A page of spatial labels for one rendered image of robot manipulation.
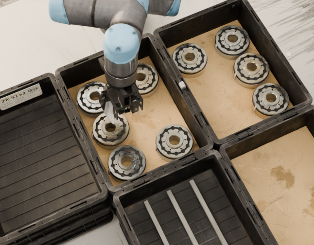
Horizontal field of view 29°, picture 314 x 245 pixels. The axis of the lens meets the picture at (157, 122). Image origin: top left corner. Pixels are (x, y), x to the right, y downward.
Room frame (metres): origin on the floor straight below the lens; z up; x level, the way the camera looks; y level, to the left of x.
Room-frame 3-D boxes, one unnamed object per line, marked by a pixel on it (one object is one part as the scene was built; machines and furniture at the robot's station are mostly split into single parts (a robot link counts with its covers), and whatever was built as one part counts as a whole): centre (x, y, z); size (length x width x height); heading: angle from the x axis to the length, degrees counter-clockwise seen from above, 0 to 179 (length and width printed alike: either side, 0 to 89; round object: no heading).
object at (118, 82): (0.72, 0.08, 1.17); 0.08 x 0.08 x 0.05
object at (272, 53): (0.87, -0.21, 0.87); 0.40 x 0.30 x 0.11; 24
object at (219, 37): (1.00, -0.23, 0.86); 0.10 x 0.10 x 0.01
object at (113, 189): (0.75, 0.07, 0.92); 0.40 x 0.30 x 0.02; 24
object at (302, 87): (0.87, -0.21, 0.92); 0.40 x 0.30 x 0.02; 24
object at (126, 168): (0.62, 0.08, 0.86); 0.05 x 0.05 x 0.01
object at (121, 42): (0.72, 0.07, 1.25); 0.09 x 0.08 x 0.11; 169
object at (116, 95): (0.71, 0.08, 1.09); 0.09 x 0.08 x 0.12; 24
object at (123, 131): (0.72, 0.13, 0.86); 0.10 x 0.10 x 0.01
